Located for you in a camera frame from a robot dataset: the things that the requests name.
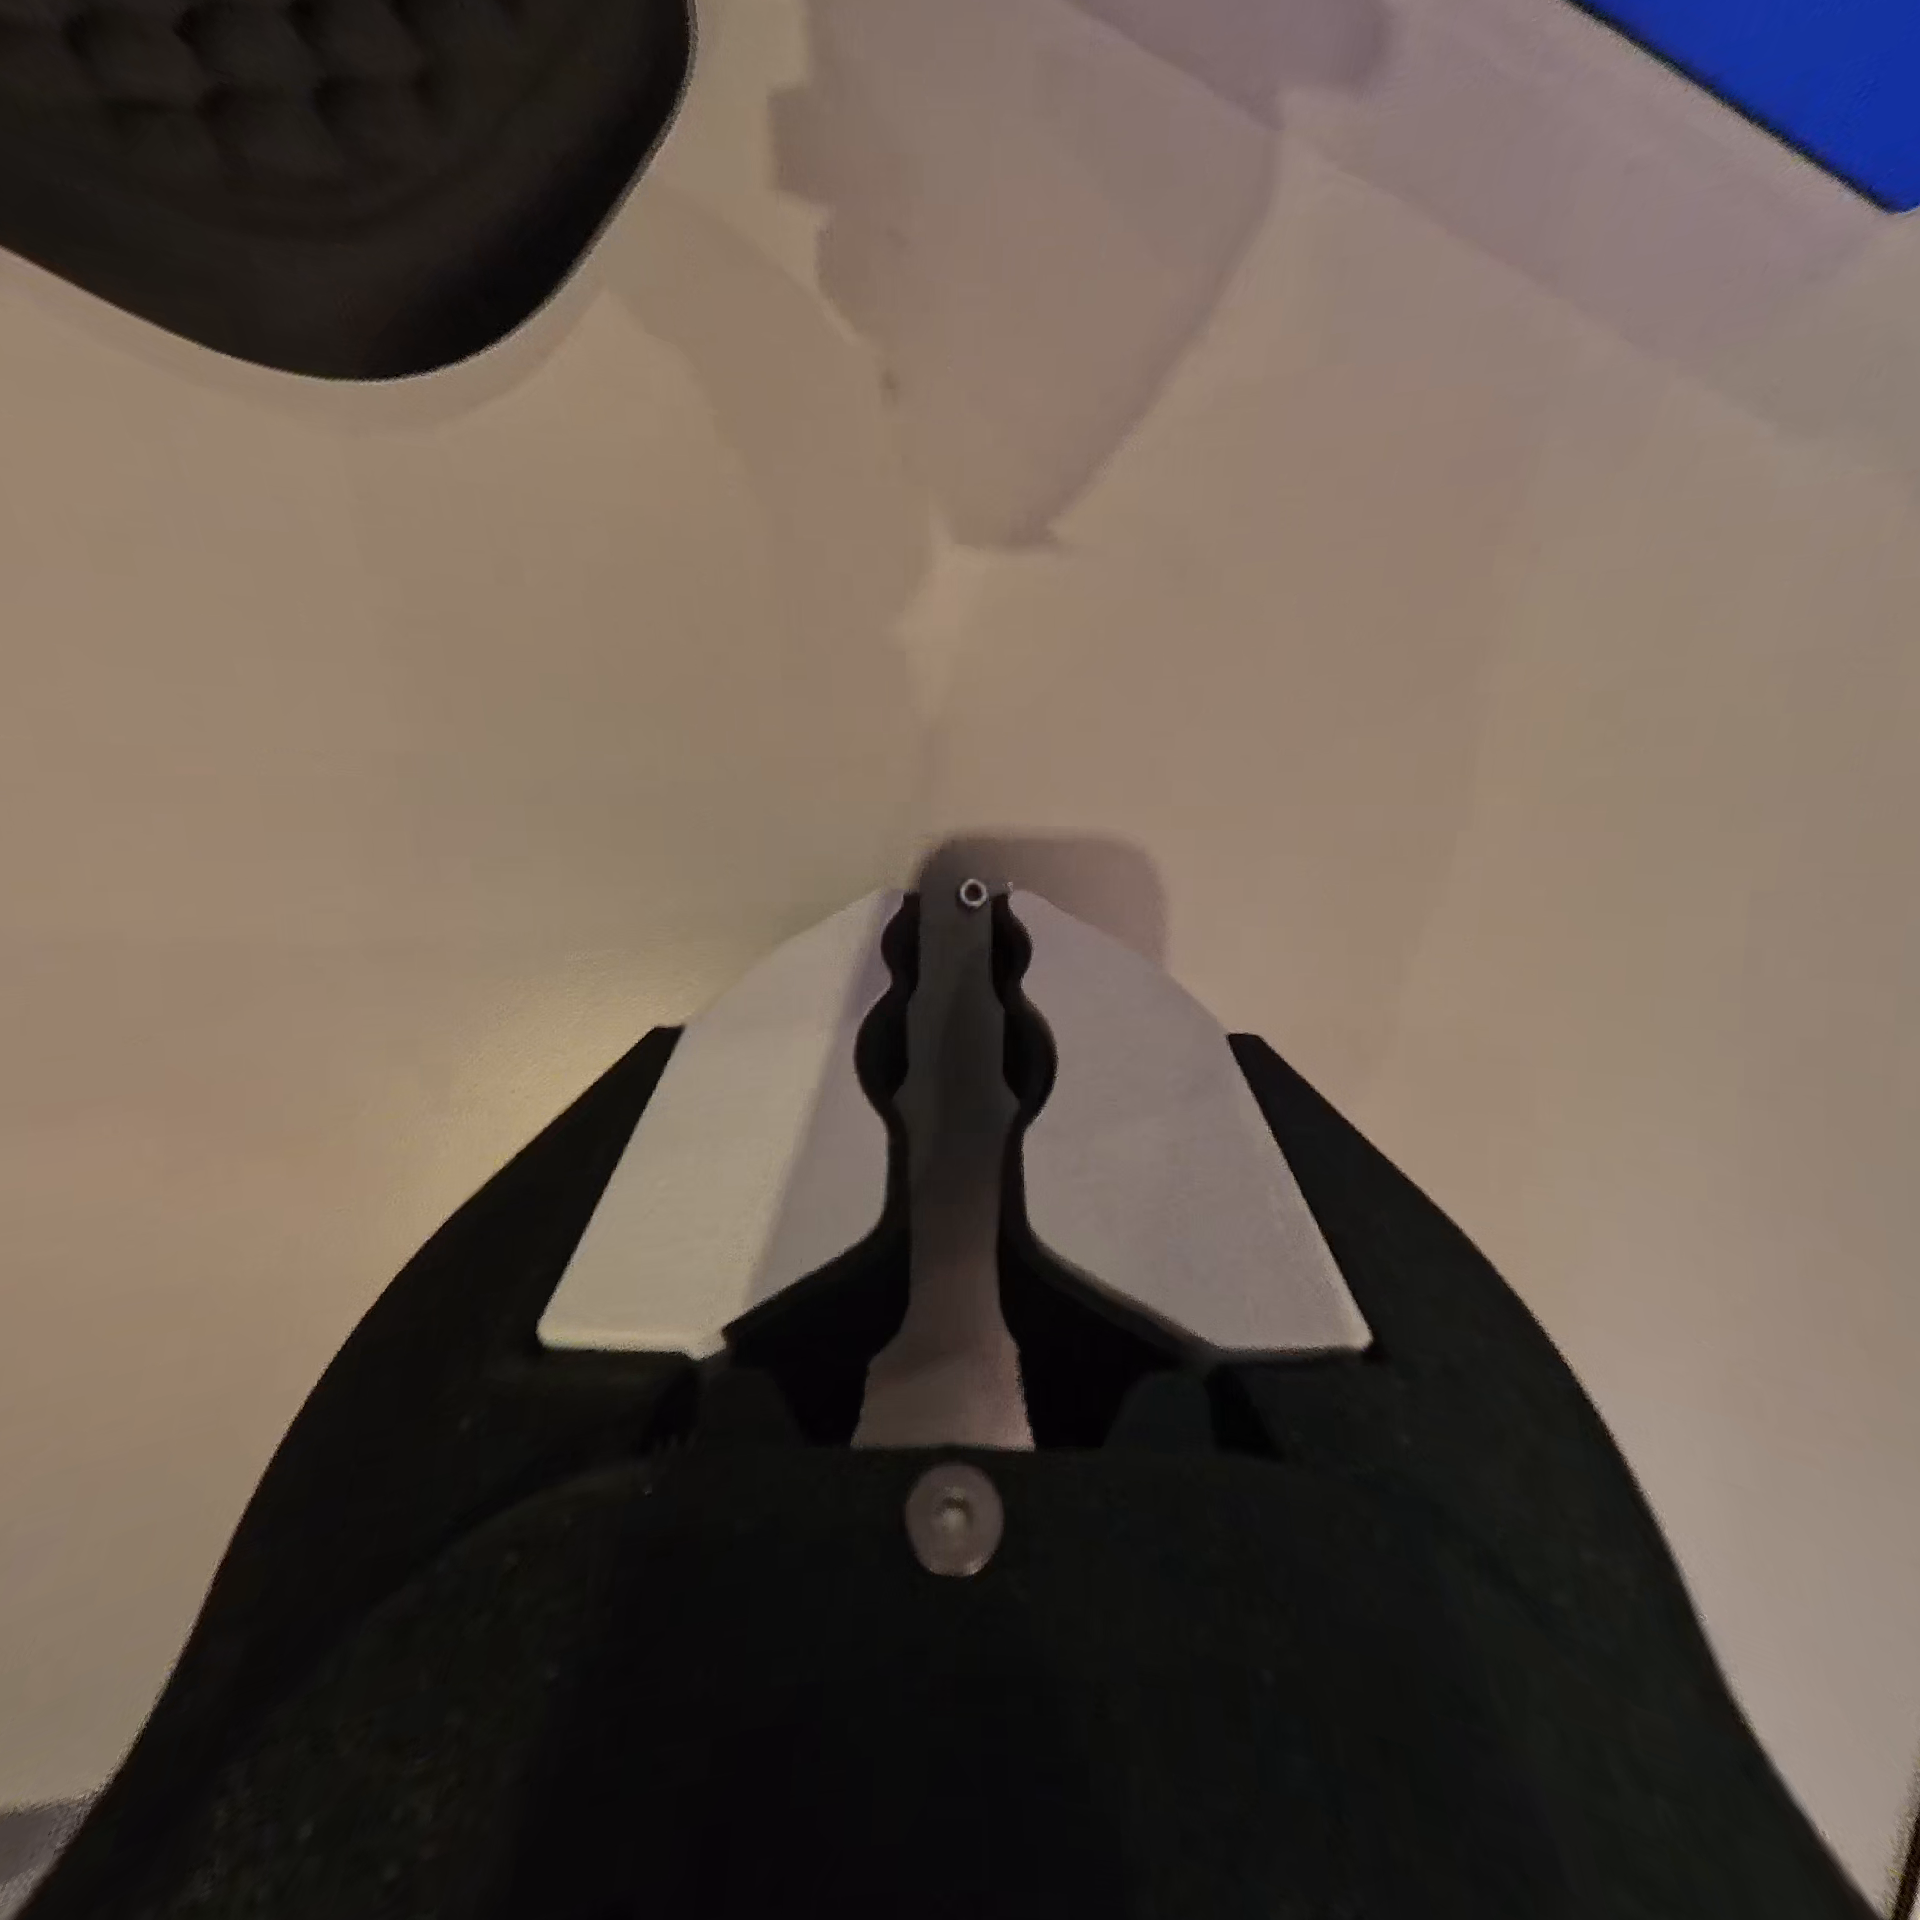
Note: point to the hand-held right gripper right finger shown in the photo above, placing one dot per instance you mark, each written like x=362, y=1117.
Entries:
x=1185, y=1184

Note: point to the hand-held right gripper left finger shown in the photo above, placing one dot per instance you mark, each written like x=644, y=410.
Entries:
x=721, y=1184

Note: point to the blue plastic bin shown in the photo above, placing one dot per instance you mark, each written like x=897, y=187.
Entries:
x=1800, y=77

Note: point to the grey desk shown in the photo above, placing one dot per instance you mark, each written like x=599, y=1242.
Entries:
x=450, y=750

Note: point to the black wrist rest pad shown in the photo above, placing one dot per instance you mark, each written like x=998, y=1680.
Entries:
x=300, y=149

